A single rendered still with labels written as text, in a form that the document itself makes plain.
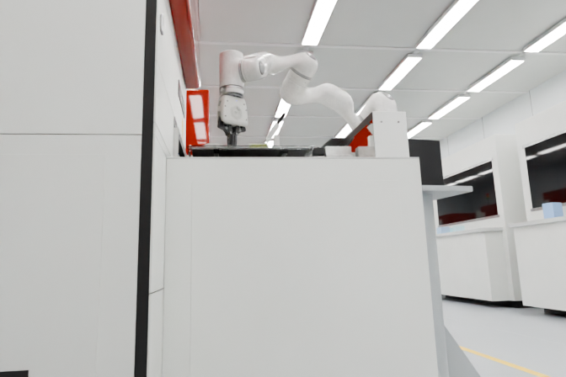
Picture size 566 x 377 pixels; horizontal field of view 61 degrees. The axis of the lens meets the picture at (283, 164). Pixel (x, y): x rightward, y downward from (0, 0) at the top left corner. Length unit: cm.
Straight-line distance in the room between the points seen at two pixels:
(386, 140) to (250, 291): 53
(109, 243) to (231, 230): 30
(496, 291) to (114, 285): 540
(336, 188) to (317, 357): 39
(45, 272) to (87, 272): 7
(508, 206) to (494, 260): 64
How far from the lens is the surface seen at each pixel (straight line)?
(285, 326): 114
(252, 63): 163
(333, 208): 116
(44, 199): 98
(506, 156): 624
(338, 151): 145
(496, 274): 606
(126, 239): 94
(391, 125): 132
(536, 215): 561
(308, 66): 200
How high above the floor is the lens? 57
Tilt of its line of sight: 12 degrees up
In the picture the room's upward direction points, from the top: 2 degrees counter-clockwise
